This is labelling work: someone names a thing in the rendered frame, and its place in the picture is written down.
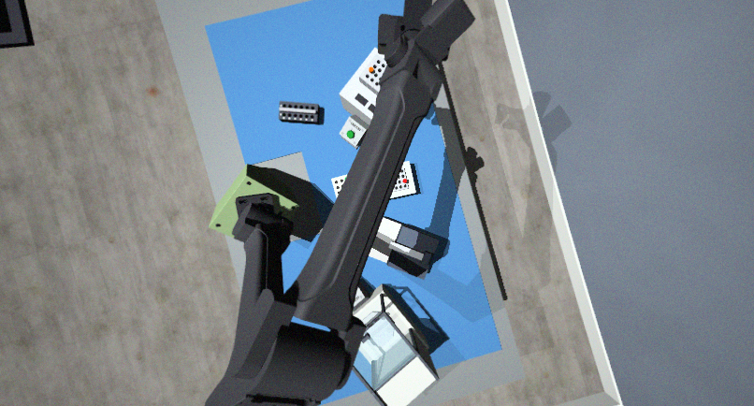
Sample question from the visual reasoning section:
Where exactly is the blue bench mat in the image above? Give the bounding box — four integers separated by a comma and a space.
205, 0, 501, 369

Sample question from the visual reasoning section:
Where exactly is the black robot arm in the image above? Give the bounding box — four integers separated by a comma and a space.
205, 0, 475, 406

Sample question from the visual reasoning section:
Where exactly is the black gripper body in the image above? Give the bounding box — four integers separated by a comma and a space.
378, 14, 420, 50

